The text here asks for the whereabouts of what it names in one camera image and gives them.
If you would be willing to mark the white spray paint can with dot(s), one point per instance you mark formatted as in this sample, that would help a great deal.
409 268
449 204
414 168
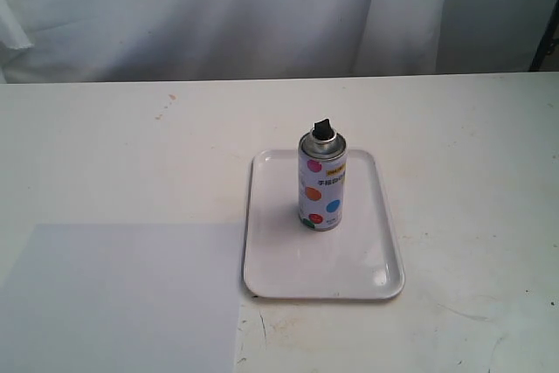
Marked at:
322 163

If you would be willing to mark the white plastic tray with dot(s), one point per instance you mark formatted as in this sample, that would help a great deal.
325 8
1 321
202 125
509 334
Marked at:
284 259

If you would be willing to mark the white backdrop curtain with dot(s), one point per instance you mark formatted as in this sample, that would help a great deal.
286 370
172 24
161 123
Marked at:
54 41

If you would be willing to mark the black metal stand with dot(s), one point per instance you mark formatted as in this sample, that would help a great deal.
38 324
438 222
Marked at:
548 42

